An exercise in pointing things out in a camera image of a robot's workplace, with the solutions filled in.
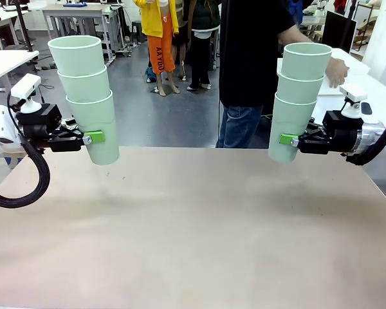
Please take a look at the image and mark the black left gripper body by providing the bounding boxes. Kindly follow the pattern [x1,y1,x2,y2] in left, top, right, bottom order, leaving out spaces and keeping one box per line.
[16,103,64,141]

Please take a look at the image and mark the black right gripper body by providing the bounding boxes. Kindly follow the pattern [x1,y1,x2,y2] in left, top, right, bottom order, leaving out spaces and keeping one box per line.
[322,110,364,154]

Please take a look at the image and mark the pale green plastic cup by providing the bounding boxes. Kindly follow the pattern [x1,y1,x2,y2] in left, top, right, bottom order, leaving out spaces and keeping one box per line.
[281,42,333,79]
[47,35,107,78]
[57,65,110,104]
[268,92,318,164]
[65,89,121,167]
[276,73,326,104]

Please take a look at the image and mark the white storage basket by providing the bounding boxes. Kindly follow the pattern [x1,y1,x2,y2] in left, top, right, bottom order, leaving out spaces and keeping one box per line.
[317,48,371,97]

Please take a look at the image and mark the person's left forearm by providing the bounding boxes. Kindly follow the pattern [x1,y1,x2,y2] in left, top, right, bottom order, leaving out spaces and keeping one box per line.
[295,27,335,65]

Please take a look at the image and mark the person's left hand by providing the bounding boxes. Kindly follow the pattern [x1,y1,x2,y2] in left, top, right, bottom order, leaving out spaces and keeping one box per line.
[324,57,351,89]

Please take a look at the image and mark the white side table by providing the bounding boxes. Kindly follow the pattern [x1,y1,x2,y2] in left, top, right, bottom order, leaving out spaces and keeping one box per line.
[276,57,386,181]

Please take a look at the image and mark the white work table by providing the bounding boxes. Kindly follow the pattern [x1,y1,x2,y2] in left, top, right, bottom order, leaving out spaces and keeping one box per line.
[0,50,40,93]

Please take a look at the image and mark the black stand pole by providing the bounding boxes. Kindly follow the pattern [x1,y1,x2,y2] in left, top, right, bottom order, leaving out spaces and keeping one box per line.
[14,0,33,53]

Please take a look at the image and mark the person in black shirt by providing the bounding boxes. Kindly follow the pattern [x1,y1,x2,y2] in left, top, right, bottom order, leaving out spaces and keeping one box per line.
[216,0,309,149]

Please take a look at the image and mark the black monitor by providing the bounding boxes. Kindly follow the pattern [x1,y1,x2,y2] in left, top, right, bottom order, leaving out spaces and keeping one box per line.
[321,11,357,54]

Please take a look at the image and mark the mannequin yellow jacket orange shorts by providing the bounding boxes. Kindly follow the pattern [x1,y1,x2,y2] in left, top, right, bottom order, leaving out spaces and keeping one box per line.
[132,0,181,97]

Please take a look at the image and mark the dark stool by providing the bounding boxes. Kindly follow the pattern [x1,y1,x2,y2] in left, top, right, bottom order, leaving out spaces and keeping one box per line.
[131,20,147,44]

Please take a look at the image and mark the blue jacket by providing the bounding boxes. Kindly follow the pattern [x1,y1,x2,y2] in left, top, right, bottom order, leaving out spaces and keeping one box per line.
[288,0,305,26]

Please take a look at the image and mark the person in dark jacket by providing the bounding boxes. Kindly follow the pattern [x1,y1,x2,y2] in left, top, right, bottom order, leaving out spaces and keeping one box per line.
[185,0,222,91]

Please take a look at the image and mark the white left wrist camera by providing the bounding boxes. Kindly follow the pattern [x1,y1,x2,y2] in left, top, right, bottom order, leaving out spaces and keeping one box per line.
[10,73,42,114]

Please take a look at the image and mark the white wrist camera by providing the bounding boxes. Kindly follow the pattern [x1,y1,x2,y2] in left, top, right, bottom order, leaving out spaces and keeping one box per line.
[339,82,367,118]
[10,73,42,114]

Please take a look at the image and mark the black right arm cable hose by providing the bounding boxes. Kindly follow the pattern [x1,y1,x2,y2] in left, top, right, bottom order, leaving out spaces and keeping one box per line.
[345,109,386,167]

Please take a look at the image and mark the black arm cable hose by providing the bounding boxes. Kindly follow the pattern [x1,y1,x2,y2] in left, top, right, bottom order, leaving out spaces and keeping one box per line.
[0,93,51,209]
[345,109,386,167]

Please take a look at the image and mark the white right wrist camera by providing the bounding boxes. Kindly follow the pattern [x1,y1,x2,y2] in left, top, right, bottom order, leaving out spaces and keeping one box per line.
[339,82,367,118]

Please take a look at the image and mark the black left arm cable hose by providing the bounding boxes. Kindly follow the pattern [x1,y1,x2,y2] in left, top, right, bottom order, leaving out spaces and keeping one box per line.
[0,93,51,209]

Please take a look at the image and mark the white desk with metal frame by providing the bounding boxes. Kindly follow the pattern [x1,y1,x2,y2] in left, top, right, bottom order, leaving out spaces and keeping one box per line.
[42,3,123,68]

